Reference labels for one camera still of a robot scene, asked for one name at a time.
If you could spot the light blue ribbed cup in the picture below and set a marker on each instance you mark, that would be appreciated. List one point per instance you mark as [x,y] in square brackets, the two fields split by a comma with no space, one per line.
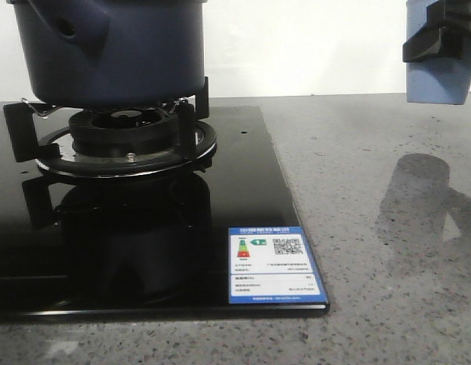
[442,81]

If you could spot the black glass gas stove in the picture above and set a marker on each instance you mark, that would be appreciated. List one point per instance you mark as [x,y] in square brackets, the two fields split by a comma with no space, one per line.
[150,248]

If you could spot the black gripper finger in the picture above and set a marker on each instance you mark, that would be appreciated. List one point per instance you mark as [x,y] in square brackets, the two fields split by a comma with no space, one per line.
[436,30]

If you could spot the black pot support grate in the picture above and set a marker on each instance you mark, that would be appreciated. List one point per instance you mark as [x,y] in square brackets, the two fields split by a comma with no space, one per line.
[55,154]

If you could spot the dark blue cooking pot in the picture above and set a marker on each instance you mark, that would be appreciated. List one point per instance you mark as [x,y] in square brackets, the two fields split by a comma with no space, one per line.
[112,54]

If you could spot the blue energy label sticker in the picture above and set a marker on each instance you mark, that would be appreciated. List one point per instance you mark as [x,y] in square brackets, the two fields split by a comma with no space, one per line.
[272,265]

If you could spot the black gas burner head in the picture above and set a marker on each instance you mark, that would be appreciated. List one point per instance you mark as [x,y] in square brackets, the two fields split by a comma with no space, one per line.
[127,131]

